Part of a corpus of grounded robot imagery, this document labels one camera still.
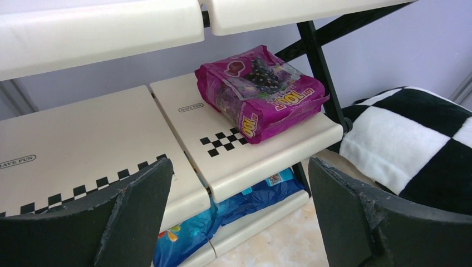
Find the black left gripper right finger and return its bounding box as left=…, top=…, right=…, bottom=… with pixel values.
left=308, top=157, right=471, bottom=266

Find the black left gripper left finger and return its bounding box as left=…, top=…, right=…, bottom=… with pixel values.
left=1, top=158, right=173, bottom=266

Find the purple grape candy bag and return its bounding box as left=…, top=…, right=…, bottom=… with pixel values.
left=194, top=45, right=330, bottom=144

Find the blue candy bag on shelf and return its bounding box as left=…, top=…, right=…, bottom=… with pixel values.
left=153, top=206, right=218, bottom=266
left=214, top=168, right=304, bottom=227

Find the cream three-tier shelf rack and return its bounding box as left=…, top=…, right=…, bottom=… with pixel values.
left=1, top=1, right=408, bottom=238

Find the black white checkered pillow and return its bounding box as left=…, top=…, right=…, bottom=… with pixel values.
left=332, top=86, right=471, bottom=215

